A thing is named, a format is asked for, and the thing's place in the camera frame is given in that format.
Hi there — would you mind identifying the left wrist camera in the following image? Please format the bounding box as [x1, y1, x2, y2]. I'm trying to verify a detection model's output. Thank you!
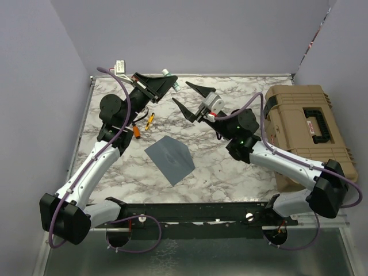
[113, 60, 130, 83]

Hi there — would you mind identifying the yellow utility knife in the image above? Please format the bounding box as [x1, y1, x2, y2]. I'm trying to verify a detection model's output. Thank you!
[145, 112, 155, 131]

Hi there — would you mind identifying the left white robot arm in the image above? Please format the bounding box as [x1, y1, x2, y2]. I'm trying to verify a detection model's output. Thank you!
[39, 72, 178, 248]

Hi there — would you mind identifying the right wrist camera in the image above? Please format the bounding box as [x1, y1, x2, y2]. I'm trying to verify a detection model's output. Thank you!
[200, 94, 225, 115]

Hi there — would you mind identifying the green white glue stick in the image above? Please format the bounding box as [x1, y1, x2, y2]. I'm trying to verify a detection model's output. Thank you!
[161, 68, 182, 93]

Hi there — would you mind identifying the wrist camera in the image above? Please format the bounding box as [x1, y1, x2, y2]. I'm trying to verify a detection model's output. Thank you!
[113, 60, 130, 83]
[200, 94, 225, 115]

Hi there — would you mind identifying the orange handled screwdriver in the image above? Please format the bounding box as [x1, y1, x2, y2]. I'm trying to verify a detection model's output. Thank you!
[132, 122, 141, 139]

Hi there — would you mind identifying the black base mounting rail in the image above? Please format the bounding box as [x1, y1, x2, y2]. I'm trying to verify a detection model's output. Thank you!
[97, 201, 298, 240]

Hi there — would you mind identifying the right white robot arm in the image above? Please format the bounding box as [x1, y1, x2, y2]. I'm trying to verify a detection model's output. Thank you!
[173, 83, 348, 225]

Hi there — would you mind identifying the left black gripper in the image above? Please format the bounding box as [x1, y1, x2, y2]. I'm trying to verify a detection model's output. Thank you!
[122, 72, 177, 127]

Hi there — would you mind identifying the tan plastic tool case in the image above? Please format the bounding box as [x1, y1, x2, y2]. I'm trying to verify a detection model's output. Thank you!
[263, 85, 358, 182]

